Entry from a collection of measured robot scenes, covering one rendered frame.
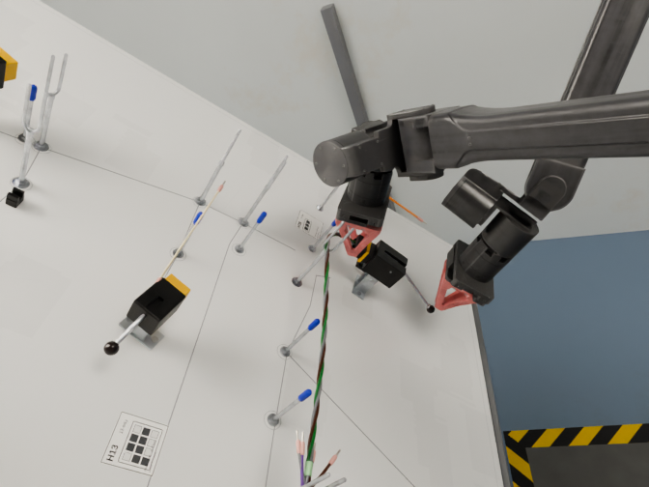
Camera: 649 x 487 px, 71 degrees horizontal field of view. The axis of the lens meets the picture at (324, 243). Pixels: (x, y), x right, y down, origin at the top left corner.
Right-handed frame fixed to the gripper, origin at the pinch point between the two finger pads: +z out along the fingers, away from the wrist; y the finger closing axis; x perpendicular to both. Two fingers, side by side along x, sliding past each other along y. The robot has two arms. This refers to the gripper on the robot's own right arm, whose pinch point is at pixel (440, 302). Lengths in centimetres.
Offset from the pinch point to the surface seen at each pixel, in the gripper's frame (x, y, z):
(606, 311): 93, -94, 39
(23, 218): -54, 24, -1
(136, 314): -36.2, 30.5, -4.2
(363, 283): -12.6, 1.3, 3.1
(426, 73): -13, -123, 4
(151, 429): -29.3, 37.0, 2.4
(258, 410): -20.0, 29.1, 3.9
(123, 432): -31.4, 38.5, 2.1
